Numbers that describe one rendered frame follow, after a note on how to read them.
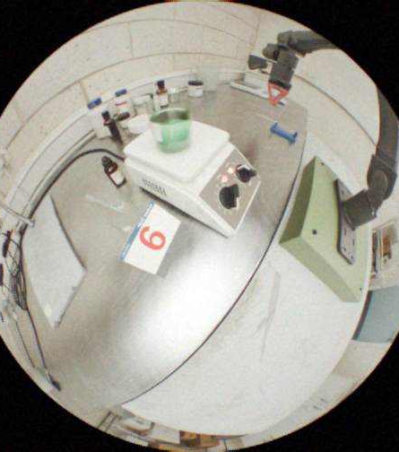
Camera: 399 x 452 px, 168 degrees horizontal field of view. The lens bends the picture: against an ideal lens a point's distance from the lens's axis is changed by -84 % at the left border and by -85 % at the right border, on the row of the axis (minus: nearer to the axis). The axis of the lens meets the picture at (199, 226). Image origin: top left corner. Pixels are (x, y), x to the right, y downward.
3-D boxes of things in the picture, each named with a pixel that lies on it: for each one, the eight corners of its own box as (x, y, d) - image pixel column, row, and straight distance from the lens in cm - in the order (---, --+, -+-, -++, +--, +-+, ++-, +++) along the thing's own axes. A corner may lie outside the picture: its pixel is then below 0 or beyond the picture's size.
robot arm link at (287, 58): (269, 62, 53) (273, 46, 54) (283, 67, 57) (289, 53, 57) (283, 67, 48) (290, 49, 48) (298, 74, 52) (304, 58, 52)
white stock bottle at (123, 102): (128, 113, 63) (121, 88, 60) (139, 113, 58) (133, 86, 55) (117, 120, 60) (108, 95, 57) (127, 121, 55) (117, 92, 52)
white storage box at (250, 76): (283, 95, 160) (288, 83, 159) (276, 98, 124) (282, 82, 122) (254, 82, 166) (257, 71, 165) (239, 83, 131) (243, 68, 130)
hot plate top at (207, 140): (230, 138, 23) (232, 134, 23) (188, 186, 15) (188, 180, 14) (171, 118, 28) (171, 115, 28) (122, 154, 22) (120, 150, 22)
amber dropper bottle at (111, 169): (110, 185, 31) (92, 162, 27) (117, 174, 32) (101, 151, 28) (121, 186, 29) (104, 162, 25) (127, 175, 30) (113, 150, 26)
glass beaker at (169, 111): (189, 162, 17) (189, 94, 13) (148, 160, 18) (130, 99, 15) (197, 136, 21) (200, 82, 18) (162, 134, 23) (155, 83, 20)
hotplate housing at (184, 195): (255, 186, 28) (275, 158, 23) (229, 241, 21) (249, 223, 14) (168, 145, 34) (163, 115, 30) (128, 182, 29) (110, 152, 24)
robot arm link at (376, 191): (379, 165, 29) (395, 199, 28) (383, 170, 37) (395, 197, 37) (357, 184, 29) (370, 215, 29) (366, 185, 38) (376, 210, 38)
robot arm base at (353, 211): (374, 239, 25) (383, 258, 31) (354, 160, 39) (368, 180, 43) (335, 251, 28) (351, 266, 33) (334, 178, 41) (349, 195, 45)
